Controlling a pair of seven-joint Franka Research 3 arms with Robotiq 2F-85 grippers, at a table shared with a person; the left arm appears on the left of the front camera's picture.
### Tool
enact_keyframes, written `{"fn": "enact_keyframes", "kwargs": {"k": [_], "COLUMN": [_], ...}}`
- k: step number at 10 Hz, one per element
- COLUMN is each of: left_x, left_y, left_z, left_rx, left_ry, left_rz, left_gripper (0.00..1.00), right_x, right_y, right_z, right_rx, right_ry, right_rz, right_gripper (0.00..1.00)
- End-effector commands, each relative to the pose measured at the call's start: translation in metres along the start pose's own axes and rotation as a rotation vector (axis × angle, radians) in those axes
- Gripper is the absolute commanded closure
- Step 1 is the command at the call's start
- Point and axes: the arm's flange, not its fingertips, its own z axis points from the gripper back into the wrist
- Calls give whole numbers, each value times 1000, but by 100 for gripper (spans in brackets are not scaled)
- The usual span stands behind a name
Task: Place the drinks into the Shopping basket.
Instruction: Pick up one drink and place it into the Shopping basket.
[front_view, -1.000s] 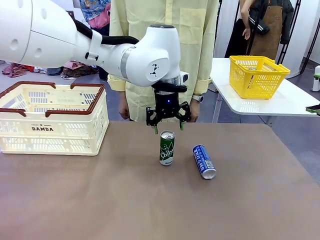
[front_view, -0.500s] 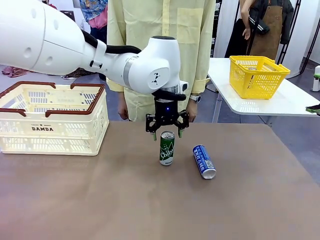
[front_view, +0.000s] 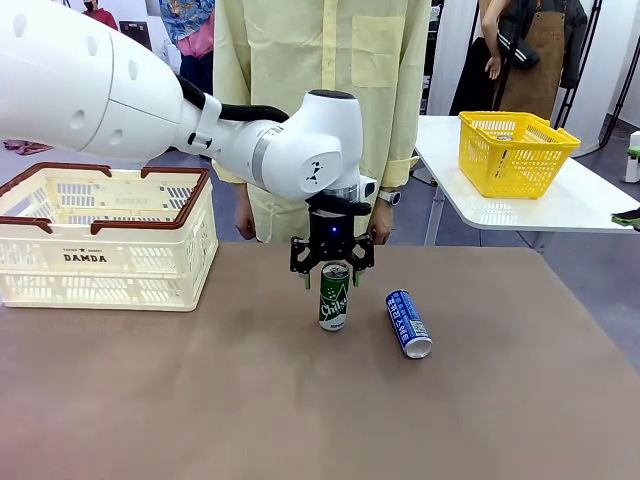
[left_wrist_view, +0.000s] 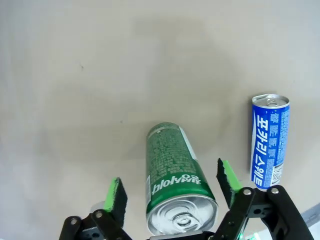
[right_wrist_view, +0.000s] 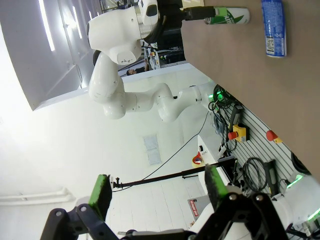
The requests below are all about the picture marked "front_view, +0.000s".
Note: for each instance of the person in blue patterned shirt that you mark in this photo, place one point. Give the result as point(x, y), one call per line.
point(187, 20)

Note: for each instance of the person's left hand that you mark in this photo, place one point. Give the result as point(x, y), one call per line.
point(382, 225)

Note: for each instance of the person's left forearm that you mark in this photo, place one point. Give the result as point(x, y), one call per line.
point(400, 150)

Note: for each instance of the person in brown apron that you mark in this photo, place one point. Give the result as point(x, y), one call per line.
point(545, 50)

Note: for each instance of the black stand pole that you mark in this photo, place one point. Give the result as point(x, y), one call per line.
point(617, 85)
point(575, 70)

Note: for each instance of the white wristwatch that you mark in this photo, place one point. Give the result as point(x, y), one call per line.
point(389, 197)

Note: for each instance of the black cabinet box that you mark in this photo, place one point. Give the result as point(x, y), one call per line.
point(135, 34)

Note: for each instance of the cream basket with brown rim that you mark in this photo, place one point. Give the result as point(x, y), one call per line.
point(100, 280)

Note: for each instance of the white round table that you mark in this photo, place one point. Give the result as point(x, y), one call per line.
point(575, 205)

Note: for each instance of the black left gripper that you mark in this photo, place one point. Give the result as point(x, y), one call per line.
point(331, 235)

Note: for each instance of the white green device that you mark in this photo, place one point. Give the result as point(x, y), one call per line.
point(633, 160)

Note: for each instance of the blue white slim drink can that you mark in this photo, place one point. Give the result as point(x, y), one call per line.
point(406, 320)

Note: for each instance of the person's right forearm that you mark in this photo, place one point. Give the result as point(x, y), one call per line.
point(242, 200)

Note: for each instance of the green drink can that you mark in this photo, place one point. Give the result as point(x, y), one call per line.
point(334, 305)

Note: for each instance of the person in black dress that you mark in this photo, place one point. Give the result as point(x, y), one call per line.
point(470, 80)

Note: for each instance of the yellow plastic basket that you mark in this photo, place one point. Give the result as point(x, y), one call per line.
point(505, 165)

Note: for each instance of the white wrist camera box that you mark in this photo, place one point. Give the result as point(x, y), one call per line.
point(368, 187)

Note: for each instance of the person in red top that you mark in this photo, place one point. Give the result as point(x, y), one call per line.
point(100, 15)

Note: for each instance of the person's right hand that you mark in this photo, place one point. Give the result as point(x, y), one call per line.
point(245, 227)

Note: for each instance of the person torso in yellow gown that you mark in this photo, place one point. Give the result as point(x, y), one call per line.
point(300, 60)

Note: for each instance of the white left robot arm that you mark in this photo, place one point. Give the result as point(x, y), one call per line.
point(75, 75)

